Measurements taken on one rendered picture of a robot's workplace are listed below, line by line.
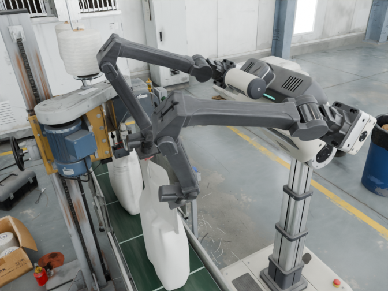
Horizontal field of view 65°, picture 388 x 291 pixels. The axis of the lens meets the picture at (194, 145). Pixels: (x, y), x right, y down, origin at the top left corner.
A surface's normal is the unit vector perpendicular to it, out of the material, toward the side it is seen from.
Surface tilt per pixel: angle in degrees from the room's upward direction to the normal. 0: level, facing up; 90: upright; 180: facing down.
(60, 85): 90
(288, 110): 32
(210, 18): 90
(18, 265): 88
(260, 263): 0
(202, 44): 90
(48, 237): 0
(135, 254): 0
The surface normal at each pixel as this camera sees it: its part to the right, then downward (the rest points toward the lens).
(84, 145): 0.80, 0.27
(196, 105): 0.27, -0.53
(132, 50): 0.45, 0.62
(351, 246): -0.04, -0.87
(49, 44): 0.47, 0.43
